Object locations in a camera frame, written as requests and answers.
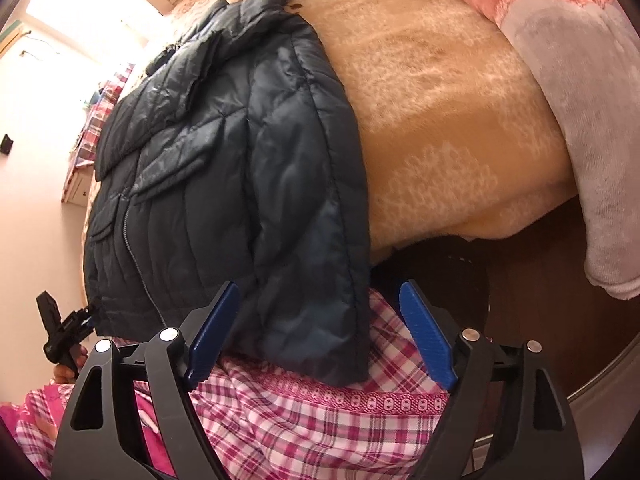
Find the pink plaid garment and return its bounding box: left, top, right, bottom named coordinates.
left=15, top=285, right=481, bottom=480

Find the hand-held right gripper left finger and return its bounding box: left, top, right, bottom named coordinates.
left=52, top=281, right=239, bottom=480

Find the magenta garment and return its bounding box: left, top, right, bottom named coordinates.
left=0, top=385, right=177, bottom=480

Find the dark blue quilted puffer jacket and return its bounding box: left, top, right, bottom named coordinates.
left=82, top=0, right=372, bottom=387

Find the plaid tablecloth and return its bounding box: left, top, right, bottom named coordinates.
left=67, top=62, right=138, bottom=173

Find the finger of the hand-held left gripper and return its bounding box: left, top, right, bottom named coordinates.
left=61, top=306, right=98, bottom=343

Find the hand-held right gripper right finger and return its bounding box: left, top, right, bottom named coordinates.
left=398, top=279, right=586, bottom=480

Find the pink and grey fleece blanket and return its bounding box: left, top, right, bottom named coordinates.
left=400, top=0, right=640, bottom=298

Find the white nightstand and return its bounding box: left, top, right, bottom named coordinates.
left=61, top=160, right=97, bottom=207

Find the beige leaf print blanket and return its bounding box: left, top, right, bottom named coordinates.
left=165, top=0, right=576, bottom=266

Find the person's left hand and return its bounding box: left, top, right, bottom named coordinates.
left=53, top=344, right=89, bottom=387

